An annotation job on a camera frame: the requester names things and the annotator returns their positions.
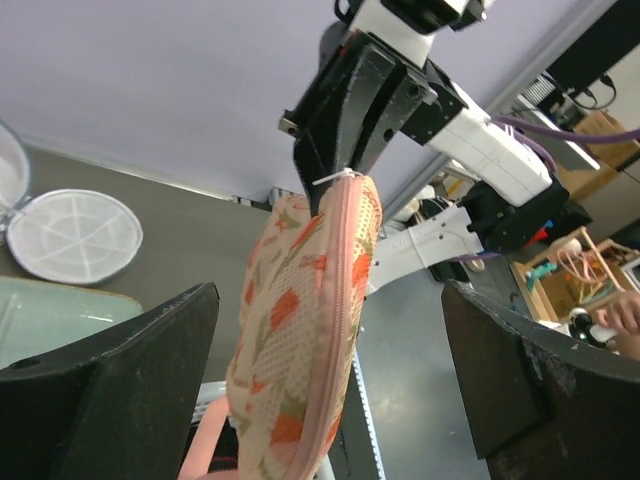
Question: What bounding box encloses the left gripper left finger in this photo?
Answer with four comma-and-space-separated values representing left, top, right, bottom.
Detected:
1, 283, 219, 479

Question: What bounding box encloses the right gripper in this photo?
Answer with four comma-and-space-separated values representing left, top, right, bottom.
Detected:
279, 1, 491, 215

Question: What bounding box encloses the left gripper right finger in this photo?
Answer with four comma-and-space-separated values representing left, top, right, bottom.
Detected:
442, 282, 639, 479

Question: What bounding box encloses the floral mesh laundry bag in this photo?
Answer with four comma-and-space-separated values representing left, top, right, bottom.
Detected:
177, 168, 384, 480

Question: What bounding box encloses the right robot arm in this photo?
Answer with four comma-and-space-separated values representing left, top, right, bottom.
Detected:
280, 1, 569, 293

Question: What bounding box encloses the white round mesh laundry bag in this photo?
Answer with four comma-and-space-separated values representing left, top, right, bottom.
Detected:
1, 124, 144, 286

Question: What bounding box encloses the white plastic basket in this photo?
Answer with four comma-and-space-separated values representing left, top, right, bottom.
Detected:
191, 381, 226, 424

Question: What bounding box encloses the person hand in background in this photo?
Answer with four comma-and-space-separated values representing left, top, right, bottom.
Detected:
595, 291, 640, 360

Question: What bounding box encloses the light green rectangular plate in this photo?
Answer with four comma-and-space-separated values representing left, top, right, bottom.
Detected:
1, 276, 143, 368

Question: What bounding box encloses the wooden rack in background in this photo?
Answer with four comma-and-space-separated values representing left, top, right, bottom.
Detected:
510, 227, 639, 323

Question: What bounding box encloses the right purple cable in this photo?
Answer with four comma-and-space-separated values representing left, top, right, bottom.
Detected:
492, 114, 640, 176

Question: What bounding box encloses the white slotted cable duct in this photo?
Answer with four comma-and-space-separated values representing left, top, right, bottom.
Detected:
352, 352, 386, 480

